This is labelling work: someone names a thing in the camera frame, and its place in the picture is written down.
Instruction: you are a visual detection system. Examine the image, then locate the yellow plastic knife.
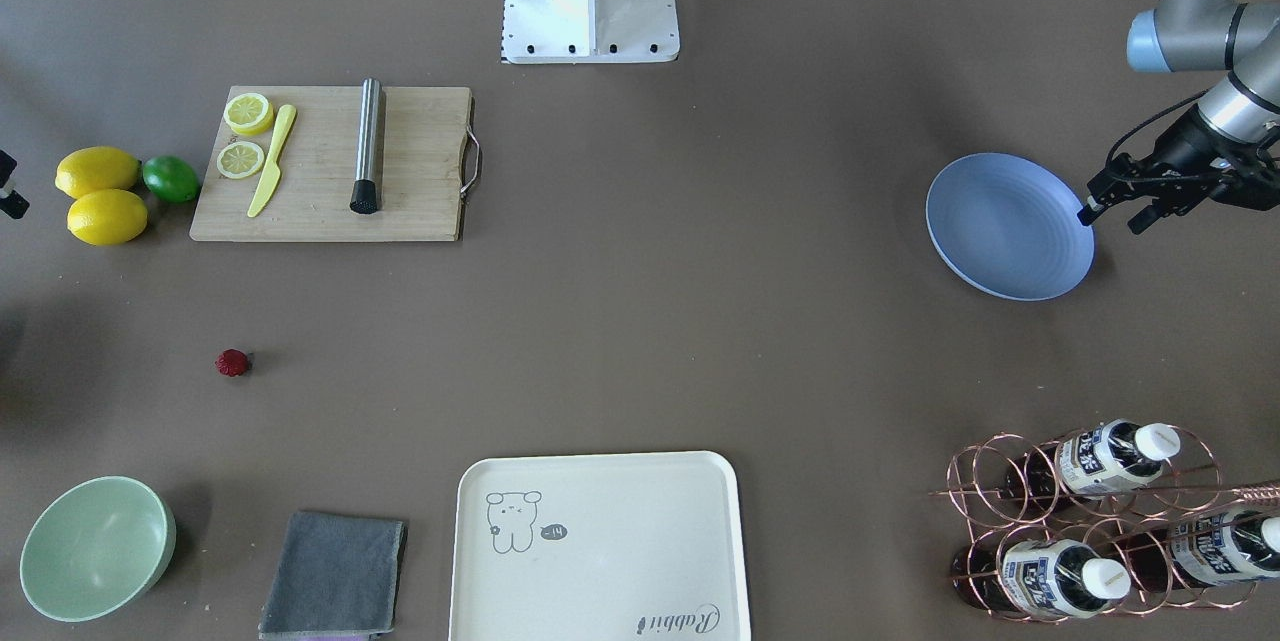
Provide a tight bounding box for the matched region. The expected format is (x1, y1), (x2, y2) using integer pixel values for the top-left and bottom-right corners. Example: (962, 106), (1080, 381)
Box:
(247, 104), (297, 218)

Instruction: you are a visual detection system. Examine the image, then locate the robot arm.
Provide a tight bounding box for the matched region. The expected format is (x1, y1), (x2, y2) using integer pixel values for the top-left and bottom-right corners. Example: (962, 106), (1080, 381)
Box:
(1078, 0), (1279, 234)

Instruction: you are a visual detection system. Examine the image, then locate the bamboo cutting board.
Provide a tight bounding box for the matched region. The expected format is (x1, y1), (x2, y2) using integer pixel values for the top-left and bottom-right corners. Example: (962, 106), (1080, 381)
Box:
(189, 84), (474, 243)

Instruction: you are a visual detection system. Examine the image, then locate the lemon slice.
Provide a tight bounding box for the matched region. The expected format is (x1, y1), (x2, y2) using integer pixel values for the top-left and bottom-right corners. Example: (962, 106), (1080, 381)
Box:
(215, 139), (266, 180)

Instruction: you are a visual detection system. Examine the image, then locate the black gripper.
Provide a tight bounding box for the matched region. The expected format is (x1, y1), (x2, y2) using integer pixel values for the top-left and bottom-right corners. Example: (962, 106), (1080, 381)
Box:
(1076, 109), (1279, 235)

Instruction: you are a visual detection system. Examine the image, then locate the green lime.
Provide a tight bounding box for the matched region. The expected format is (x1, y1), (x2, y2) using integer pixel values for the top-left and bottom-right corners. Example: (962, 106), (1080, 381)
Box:
(140, 155), (201, 203)

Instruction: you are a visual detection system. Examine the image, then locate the whole yellow lemon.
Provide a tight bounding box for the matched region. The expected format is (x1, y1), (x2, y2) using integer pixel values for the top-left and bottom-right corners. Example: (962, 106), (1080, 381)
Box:
(54, 146), (141, 200)
(67, 189), (148, 246)

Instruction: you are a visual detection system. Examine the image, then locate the red strawberry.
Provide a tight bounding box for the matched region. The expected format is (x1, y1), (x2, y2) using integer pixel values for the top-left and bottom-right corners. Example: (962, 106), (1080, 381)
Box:
(214, 348), (252, 377)

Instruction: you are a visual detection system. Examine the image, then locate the lemon half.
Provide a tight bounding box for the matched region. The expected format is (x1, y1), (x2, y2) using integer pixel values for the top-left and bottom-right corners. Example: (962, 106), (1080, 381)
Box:
(221, 91), (275, 136)

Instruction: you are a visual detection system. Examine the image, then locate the mint green bowl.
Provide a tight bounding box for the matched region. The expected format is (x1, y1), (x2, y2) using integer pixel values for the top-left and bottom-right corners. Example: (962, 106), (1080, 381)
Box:
(20, 476), (177, 623)

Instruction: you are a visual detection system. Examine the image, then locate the dark tea bottle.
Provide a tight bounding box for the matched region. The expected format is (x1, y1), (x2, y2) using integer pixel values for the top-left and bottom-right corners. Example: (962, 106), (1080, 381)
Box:
(950, 539), (1132, 622)
(998, 418), (1181, 512)
(1116, 508), (1279, 592)

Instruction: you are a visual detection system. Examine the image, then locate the copper wire bottle rack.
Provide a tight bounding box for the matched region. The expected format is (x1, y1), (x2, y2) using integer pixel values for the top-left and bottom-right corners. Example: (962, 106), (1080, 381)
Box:
(943, 423), (1277, 624)

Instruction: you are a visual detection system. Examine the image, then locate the steel muddler black tip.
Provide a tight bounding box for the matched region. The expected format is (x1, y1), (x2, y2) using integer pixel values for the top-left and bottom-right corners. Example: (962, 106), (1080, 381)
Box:
(349, 77), (384, 214)

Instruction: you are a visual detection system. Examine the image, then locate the blue plate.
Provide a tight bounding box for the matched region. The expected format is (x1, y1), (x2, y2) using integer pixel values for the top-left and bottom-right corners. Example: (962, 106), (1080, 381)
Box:
(925, 154), (1094, 302)

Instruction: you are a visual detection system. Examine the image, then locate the cream rabbit tray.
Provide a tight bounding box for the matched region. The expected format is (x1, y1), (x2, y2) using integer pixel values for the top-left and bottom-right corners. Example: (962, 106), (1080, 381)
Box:
(449, 450), (753, 640)

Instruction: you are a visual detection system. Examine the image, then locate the grey folded cloth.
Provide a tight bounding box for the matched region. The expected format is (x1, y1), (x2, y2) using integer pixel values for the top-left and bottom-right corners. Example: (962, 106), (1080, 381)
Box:
(259, 512), (406, 640)

